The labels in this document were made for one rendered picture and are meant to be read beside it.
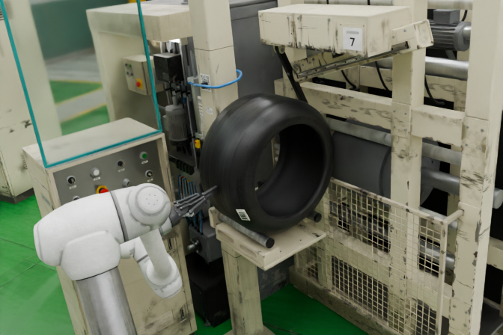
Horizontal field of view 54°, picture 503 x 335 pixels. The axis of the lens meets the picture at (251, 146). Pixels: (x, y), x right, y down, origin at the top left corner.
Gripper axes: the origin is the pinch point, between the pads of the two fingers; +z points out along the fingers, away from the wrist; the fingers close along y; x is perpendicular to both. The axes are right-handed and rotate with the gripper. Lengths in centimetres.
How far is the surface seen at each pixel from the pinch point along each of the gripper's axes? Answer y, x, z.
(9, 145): 330, 59, -21
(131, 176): 57, 6, -9
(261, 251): -8.9, 32.1, 10.8
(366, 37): -35, -47, 58
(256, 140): -11.4, -17.6, 18.8
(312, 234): -8, 43, 40
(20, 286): 185, 109, -70
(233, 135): -3.4, -19.5, 14.6
